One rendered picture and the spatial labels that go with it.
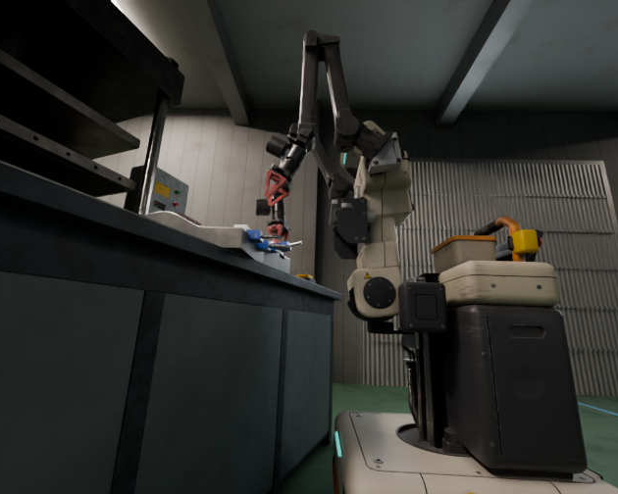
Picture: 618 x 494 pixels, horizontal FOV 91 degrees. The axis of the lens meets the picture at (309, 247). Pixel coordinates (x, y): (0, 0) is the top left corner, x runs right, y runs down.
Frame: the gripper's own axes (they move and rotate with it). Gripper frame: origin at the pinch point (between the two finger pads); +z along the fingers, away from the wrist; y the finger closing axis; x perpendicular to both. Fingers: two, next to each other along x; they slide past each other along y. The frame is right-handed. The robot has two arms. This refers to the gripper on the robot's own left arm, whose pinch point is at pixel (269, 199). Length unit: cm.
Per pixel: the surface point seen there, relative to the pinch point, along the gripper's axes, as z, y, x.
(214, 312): 36.9, 6.6, 6.2
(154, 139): -15, -50, -89
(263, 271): 20.5, -5.9, 9.1
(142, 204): 17, -50, -72
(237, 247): 19.6, 13.9, 4.8
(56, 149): 17, -17, -93
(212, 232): 19.4, 13.6, -3.3
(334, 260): -52, -273, 14
